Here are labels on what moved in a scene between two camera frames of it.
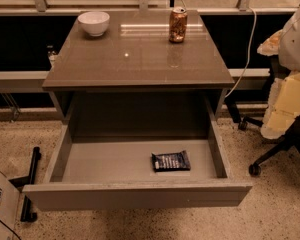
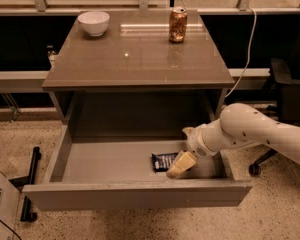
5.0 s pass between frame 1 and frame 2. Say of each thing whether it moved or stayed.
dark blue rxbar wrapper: stayed
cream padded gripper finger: moved
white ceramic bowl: stayed
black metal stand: stayed
